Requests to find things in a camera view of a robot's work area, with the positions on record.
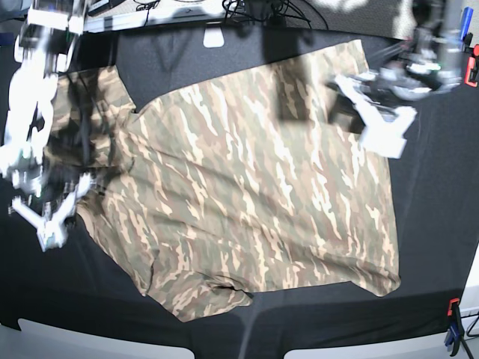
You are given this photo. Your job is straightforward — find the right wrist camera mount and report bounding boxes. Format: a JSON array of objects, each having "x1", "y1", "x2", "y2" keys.
[{"x1": 8, "y1": 173, "x2": 96, "y2": 252}]

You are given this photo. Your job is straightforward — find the black cables on desk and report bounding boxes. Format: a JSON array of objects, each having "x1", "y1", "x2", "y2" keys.
[{"x1": 220, "y1": 0, "x2": 330, "y2": 31}]

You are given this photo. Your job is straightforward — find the camouflage t-shirt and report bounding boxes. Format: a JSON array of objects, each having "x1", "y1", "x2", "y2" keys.
[{"x1": 47, "y1": 40, "x2": 401, "y2": 322}]

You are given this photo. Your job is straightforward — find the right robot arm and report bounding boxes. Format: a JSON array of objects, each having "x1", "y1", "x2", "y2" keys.
[{"x1": 1, "y1": 1, "x2": 91, "y2": 199}]

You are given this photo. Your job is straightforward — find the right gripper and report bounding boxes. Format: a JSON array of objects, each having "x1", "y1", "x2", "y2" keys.
[{"x1": 22, "y1": 141, "x2": 109, "y2": 209}]

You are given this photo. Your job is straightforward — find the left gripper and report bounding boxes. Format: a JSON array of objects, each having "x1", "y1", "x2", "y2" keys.
[{"x1": 327, "y1": 81, "x2": 396, "y2": 133}]

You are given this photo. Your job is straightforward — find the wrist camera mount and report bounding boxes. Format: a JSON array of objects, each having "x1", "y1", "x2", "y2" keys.
[
  {"x1": 333, "y1": 72, "x2": 417, "y2": 159},
  {"x1": 8, "y1": 173, "x2": 96, "y2": 252}
]

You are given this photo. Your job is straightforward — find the black table cloth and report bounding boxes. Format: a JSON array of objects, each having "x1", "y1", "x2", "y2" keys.
[{"x1": 1, "y1": 26, "x2": 478, "y2": 358}]

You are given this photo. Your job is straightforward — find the white tape patch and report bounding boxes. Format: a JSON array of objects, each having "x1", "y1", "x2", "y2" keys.
[{"x1": 203, "y1": 23, "x2": 225, "y2": 49}]

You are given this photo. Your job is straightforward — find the orange clamp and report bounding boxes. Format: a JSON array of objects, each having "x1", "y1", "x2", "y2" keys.
[
  {"x1": 445, "y1": 298, "x2": 464, "y2": 357},
  {"x1": 464, "y1": 44, "x2": 479, "y2": 88}
]

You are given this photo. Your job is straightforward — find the orange clamp top right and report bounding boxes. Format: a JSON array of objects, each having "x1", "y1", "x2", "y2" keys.
[{"x1": 464, "y1": 44, "x2": 479, "y2": 88}]

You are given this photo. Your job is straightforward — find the blue clamp top right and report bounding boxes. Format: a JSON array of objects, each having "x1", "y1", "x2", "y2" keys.
[{"x1": 460, "y1": 7, "x2": 474, "y2": 48}]

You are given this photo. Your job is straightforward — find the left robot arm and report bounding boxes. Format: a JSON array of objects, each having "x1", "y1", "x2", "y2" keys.
[{"x1": 329, "y1": 1, "x2": 463, "y2": 134}]

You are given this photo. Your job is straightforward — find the orange clamp bottom right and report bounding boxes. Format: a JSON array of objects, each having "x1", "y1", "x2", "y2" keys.
[{"x1": 445, "y1": 298, "x2": 464, "y2": 357}]

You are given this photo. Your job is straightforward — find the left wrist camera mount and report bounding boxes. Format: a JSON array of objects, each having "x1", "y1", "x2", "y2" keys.
[{"x1": 333, "y1": 72, "x2": 417, "y2": 159}]

